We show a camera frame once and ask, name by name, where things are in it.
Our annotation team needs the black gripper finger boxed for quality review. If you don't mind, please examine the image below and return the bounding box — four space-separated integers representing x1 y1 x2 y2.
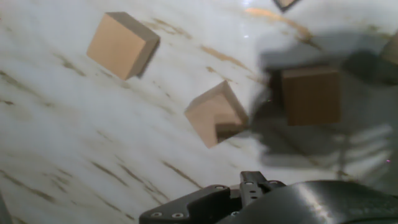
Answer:
139 170 287 224

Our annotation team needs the white marble pattern sheet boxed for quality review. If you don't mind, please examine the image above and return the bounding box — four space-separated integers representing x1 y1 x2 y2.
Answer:
0 0 398 224

